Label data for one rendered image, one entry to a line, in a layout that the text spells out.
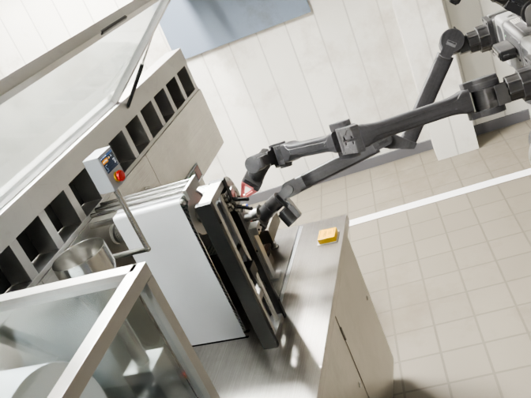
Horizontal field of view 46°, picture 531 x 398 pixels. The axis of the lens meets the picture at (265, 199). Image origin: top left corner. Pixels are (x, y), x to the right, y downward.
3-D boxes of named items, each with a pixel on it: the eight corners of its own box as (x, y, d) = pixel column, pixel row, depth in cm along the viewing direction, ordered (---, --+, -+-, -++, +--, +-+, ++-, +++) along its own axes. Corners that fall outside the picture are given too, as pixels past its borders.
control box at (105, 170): (120, 190, 158) (102, 156, 154) (99, 195, 161) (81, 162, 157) (133, 177, 164) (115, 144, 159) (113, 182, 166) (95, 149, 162)
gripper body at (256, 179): (263, 178, 224) (273, 163, 221) (257, 191, 215) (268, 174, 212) (247, 170, 224) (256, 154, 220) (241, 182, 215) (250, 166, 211)
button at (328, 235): (336, 241, 238) (334, 236, 237) (318, 245, 240) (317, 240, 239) (337, 231, 244) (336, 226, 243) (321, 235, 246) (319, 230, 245)
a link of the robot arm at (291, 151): (366, 153, 177) (355, 116, 176) (350, 159, 174) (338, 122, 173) (291, 166, 215) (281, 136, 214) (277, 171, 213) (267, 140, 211)
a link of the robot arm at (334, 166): (388, 129, 221) (387, 129, 210) (396, 144, 221) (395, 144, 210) (282, 183, 231) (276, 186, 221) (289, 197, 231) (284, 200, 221)
